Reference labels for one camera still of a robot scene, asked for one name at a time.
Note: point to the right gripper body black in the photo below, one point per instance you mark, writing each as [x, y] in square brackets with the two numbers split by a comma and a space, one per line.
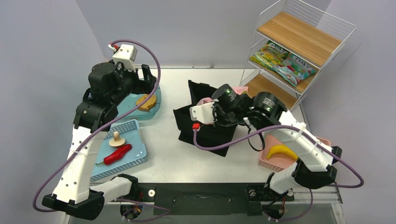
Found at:
[221, 117]

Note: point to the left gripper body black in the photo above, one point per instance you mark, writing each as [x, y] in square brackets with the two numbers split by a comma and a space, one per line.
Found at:
[132, 83]

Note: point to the pink plastic grocery bag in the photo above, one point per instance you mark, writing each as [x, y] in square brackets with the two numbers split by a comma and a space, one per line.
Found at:
[239, 90]

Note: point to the black fabric grocery bag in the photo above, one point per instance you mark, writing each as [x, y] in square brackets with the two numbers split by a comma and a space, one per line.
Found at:
[208, 135]

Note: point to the yellow banana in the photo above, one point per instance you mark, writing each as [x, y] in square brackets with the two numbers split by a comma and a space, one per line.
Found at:
[281, 149]

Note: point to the red chili pepper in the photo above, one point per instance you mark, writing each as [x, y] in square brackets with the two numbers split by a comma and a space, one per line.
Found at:
[117, 155]

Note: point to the green Fox's candy bag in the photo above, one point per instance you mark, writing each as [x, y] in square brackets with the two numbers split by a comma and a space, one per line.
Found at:
[270, 54]

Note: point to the teal Fox's candy bag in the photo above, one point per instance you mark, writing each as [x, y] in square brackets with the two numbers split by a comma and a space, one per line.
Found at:
[294, 69]

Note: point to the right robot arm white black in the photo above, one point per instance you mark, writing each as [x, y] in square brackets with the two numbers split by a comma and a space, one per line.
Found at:
[266, 110]

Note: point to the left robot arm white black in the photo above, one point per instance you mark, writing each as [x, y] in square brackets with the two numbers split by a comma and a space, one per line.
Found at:
[73, 194]

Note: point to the teal transparent plastic tray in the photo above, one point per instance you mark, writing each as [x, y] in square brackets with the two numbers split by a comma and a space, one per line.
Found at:
[151, 108]

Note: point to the brown bread slice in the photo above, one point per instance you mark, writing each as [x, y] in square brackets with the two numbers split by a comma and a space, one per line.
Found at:
[150, 103]

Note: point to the blue perforated plastic basket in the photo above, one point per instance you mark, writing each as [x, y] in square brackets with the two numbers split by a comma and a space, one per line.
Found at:
[137, 155]

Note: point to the pink perforated plastic basket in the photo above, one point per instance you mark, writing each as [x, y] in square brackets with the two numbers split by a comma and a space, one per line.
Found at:
[275, 160]

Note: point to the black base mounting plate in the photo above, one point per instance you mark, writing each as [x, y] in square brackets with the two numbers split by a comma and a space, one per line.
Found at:
[208, 198]

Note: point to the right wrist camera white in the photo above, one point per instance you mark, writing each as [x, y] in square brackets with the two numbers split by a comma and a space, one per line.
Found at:
[203, 113]

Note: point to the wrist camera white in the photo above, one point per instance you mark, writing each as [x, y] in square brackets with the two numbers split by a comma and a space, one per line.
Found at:
[126, 54]
[203, 113]

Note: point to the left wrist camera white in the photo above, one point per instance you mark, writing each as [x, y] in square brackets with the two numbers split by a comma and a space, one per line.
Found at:
[126, 54]

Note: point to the white wire wooden shelf rack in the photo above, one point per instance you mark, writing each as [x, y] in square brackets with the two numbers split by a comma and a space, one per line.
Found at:
[292, 45]

